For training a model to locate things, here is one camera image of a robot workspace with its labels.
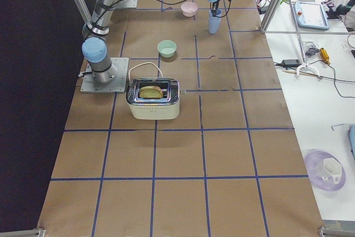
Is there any blue cup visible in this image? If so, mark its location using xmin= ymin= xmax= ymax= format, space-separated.
xmin=209 ymin=9 xmax=222 ymax=28
xmin=209 ymin=28 xmax=219 ymax=34

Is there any pink bowl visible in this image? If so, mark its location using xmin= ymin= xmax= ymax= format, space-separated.
xmin=180 ymin=2 xmax=198 ymax=17

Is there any green bowl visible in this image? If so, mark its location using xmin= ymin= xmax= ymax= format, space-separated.
xmin=157 ymin=39 xmax=177 ymax=58

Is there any blue white teach pendant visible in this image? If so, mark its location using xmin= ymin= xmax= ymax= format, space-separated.
xmin=293 ymin=1 xmax=329 ymax=31

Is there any black power adapter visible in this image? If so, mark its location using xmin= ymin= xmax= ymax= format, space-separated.
xmin=281 ymin=59 xmax=302 ymax=68

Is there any toast slice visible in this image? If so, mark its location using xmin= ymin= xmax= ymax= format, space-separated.
xmin=139 ymin=85 xmax=164 ymax=99

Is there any white claw grabber stick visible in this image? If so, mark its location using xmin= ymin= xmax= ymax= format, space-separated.
xmin=288 ymin=0 xmax=321 ymax=78

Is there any cream chrome toaster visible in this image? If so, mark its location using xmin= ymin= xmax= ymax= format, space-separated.
xmin=126 ymin=78 xmax=180 ymax=120

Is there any orange metal tool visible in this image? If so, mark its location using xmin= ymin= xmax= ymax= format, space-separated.
xmin=319 ymin=48 xmax=330 ymax=65

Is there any purple plate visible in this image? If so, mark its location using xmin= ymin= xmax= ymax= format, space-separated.
xmin=304 ymin=150 xmax=346 ymax=191

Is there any white hexagonal cup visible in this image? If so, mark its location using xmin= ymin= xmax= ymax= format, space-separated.
xmin=322 ymin=158 xmax=342 ymax=184

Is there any white toaster power cord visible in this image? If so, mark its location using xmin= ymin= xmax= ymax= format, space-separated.
xmin=128 ymin=62 xmax=164 ymax=82

